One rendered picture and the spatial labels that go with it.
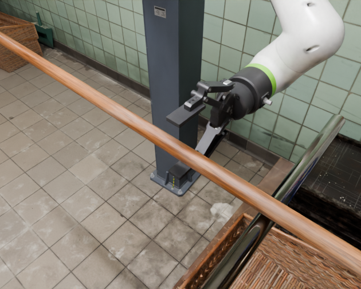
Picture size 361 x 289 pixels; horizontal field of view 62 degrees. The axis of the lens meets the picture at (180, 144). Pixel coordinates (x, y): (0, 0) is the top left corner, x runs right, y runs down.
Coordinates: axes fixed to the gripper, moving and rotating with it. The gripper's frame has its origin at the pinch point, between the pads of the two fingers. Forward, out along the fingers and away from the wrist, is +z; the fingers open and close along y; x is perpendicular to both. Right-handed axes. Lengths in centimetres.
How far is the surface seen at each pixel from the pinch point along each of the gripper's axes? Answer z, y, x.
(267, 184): -53, 61, -2
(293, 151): -118, 100, 8
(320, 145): -19.4, 1.5, -18.9
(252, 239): 5.6, 1.5, -19.5
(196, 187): -68, 119, 45
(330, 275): -25, 47, -35
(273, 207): 1.0, -1.7, -19.6
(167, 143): 1.2, -1.4, 1.2
